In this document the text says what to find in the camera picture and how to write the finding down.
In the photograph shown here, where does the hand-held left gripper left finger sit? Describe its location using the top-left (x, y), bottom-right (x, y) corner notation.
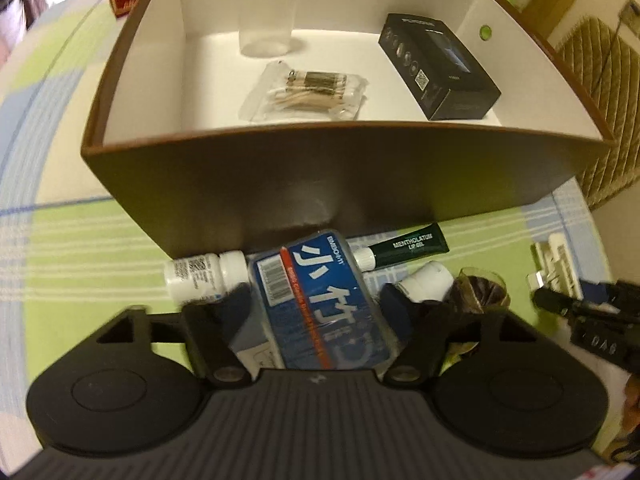
top-left (95, 285), bottom-right (253, 387)

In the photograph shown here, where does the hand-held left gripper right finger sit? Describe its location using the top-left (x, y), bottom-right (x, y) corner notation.
top-left (381, 284), bottom-right (543, 388)

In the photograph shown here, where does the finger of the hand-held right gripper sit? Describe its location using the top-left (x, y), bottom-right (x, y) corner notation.
top-left (532, 287), bottom-right (608, 318)
top-left (582, 280), bottom-right (640, 306)

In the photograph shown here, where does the white squeeze tube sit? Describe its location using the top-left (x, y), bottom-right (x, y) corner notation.
top-left (397, 261), bottom-right (455, 306)

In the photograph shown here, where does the white hair claw clip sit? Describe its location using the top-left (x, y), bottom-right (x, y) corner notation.
top-left (526, 234), bottom-right (586, 297)

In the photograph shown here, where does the small white bottle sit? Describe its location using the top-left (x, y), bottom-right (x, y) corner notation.
top-left (164, 251), bottom-right (250, 305)

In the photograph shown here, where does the dark green lip gel tube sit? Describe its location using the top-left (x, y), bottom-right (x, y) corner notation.
top-left (352, 222), bottom-right (450, 272)

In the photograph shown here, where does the clear box with blue label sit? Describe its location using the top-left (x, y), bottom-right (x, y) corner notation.
top-left (227, 230), bottom-right (401, 371)

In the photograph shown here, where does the brown scrunchie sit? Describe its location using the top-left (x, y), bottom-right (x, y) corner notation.
top-left (445, 267), bottom-right (511, 312)

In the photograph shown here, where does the brown storage box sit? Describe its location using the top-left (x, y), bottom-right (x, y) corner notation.
top-left (81, 0), bottom-right (621, 261)

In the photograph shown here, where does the bag of cotton swabs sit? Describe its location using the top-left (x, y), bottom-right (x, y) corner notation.
top-left (240, 60), bottom-right (368, 122)

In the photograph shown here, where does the black shaver box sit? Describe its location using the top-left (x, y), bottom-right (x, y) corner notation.
top-left (377, 12), bottom-right (502, 122)

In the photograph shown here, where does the clear plastic cup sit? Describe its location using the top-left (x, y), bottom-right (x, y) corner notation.
top-left (237, 0), bottom-right (301, 58)

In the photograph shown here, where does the quilted olive chair cushion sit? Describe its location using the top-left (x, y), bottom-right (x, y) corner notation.
top-left (555, 17), bottom-right (640, 208)

